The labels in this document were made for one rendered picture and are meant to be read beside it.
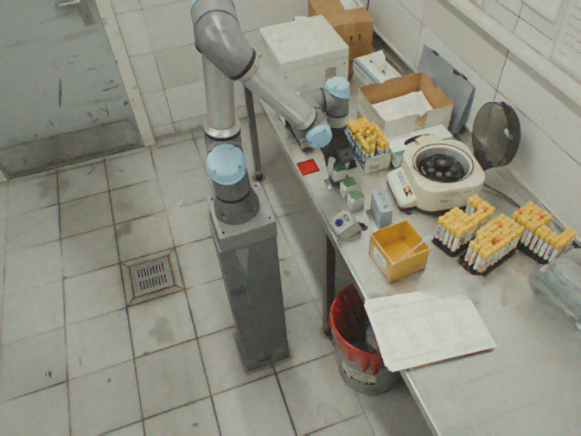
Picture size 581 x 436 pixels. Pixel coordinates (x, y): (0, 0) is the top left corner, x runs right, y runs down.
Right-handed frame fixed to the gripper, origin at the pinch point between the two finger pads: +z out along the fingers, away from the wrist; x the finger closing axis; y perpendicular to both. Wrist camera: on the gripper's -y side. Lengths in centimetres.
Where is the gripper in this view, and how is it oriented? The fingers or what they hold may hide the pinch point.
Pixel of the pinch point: (338, 171)
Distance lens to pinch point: 182.7
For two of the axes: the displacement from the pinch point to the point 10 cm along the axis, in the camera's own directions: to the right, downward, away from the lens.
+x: -9.4, 2.8, -1.9
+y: -3.3, -6.9, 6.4
